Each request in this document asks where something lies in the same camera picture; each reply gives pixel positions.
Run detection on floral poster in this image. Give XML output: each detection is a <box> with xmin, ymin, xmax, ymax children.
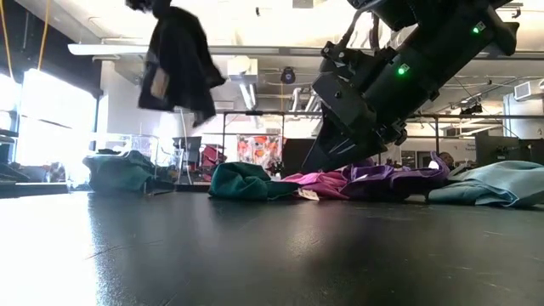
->
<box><xmin>236</xmin><ymin>134</ymin><xmax>284</xmax><ymax>171</ymax></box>

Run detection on black room panel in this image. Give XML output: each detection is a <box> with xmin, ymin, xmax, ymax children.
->
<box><xmin>281</xmin><ymin>138</ymin><xmax>318</xmax><ymax>175</ymax></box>

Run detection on black towel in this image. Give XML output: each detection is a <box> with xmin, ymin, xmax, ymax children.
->
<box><xmin>137</xmin><ymin>3</ymin><xmax>227</xmax><ymax>128</ymax></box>

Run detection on white wall vent unit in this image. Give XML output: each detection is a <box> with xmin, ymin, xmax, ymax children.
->
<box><xmin>513</xmin><ymin>79</ymin><xmax>544</xmax><ymax>102</ymax></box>

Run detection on magenta towel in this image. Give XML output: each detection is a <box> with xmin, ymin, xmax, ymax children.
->
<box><xmin>280</xmin><ymin>170</ymin><xmax>356</xmax><ymax>201</ymax></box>

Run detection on person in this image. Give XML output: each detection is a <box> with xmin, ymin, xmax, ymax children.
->
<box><xmin>437</xmin><ymin>151</ymin><xmax>456</xmax><ymax>171</ymax></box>

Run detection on black round ceiling camera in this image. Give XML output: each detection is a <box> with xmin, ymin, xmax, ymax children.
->
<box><xmin>279</xmin><ymin>66</ymin><xmax>298</xmax><ymax>85</ymax></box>

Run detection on white ceiling pipes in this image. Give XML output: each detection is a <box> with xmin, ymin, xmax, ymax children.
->
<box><xmin>291</xmin><ymin>87</ymin><xmax>324</xmax><ymax>114</ymax></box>

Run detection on clear plastic basket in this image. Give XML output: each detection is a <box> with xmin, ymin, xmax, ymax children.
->
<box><xmin>82</xmin><ymin>133</ymin><xmax>182</xmax><ymax>196</ymax></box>

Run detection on dark room monitor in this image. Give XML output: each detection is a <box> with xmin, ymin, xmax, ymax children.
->
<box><xmin>474</xmin><ymin>134</ymin><xmax>544</xmax><ymax>167</ymax></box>

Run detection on black track light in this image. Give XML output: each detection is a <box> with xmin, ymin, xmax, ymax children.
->
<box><xmin>458</xmin><ymin>103</ymin><xmax>485</xmax><ymax>116</ymax></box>

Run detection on yellow hanging cable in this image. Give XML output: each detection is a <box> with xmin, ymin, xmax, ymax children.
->
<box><xmin>37</xmin><ymin>0</ymin><xmax>53</xmax><ymax>71</ymax></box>
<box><xmin>0</xmin><ymin>0</ymin><xmax>14</xmax><ymax>82</ymax></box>

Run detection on white ceiling box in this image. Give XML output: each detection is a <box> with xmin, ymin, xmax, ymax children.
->
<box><xmin>227</xmin><ymin>55</ymin><xmax>259</xmax><ymax>85</ymax></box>

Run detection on black metal rack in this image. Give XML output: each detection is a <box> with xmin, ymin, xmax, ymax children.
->
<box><xmin>223</xmin><ymin>109</ymin><xmax>544</xmax><ymax>167</ymax></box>

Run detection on red chair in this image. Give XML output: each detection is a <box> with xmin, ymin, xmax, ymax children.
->
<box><xmin>199</xmin><ymin>144</ymin><xmax>229</xmax><ymax>173</ymax></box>

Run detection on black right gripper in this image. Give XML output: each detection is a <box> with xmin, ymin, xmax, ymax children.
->
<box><xmin>302</xmin><ymin>40</ymin><xmax>409</xmax><ymax>173</ymax></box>

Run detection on purple towel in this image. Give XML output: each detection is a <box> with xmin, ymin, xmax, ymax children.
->
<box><xmin>339</xmin><ymin>150</ymin><xmax>451</xmax><ymax>203</ymax></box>

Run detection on bright window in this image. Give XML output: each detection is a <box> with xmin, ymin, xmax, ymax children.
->
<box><xmin>0</xmin><ymin>67</ymin><xmax>97</xmax><ymax>179</ymax></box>

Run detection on dark green towel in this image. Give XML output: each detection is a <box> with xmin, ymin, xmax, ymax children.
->
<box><xmin>207</xmin><ymin>161</ymin><xmax>301</xmax><ymax>202</ymax></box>

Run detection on light blue towel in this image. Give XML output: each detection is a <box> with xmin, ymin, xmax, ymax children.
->
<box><xmin>427</xmin><ymin>160</ymin><xmax>544</xmax><ymax>209</ymax></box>

